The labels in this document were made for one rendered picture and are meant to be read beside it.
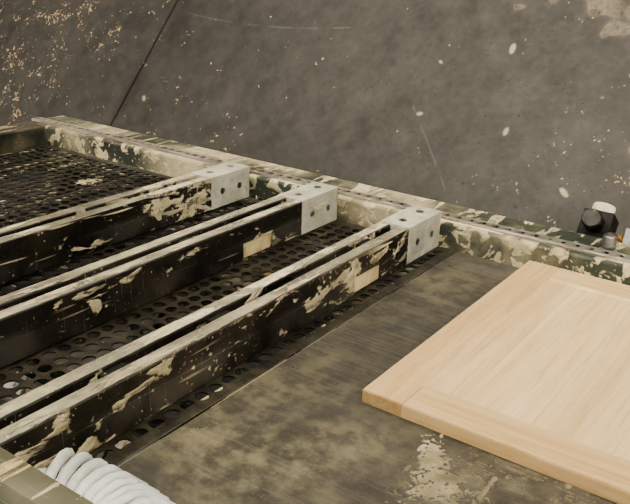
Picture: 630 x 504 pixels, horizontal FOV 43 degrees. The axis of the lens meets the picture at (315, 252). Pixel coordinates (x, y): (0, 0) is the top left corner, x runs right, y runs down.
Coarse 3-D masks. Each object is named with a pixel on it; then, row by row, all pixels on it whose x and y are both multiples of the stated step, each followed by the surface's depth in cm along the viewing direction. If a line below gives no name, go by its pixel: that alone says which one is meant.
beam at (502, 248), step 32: (64, 128) 212; (96, 128) 214; (128, 160) 199; (160, 160) 192; (192, 160) 187; (256, 160) 189; (256, 192) 177; (384, 192) 168; (448, 224) 151; (512, 224) 152; (480, 256) 149; (512, 256) 145; (544, 256) 142; (576, 256) 138
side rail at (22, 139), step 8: (0, 128) 210; (8, 128) 210; (16, 128) 210; (24, 128) 211; (32, 128) 211; (40, 128) 213; (0, 136) 204; (8, 136) 206; (16, 136) 208; (24, 136) 210; (32, 136) 212; (40, 136) 214; (0, 144) 204; (8, 144) 206; (16, 144) 208; (24, 144) 210; (32, 144) 212; (40, 144) 214; (0, 152) 205
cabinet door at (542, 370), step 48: (528, 288) 132; (576, 288) 133; (624, 288) 133; (432, 336) 114; (480, 336) 115; (528, 336) 116; (576, 336) 117; (624, 336) 117; (384, 384) 101; (432, 384) 102; (480, 384) 103; (528, 384) 103; (576, 384) 104; (624, 384) 104; (480, 432) 92; (528, 432) 93; (576, 432) 93; (624, 432) 94; (576, 480) 86; (624, 480) 85
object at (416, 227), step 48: (384, 240) 135; (432, 240) 150; (288, 288) 115; (336, 288) 125; (144, 336) 100; (192, 336) 100; (240, 336) 107; (48, 384) 89; (96, 384) 89; (144, 384) 94; (192, 384) 101; (0, 432) 80; (48, 432) 83; (96, 432) 89
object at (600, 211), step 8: (584, 208) 156; (592, 208) 151; (600, 208) 155; (608, 208) 155; (584, 216) 151; (592, 216) 151; (600, 216) 150; (608, 216) 153; (584, 224) 151; (592, 224) 150; (600, 224) 150; (608, 224) 153; (616, 224) 156; (576, 232) 155; (584, 232) 155; (592, 232) 153; (600, 232) 153; (624, 240) 152
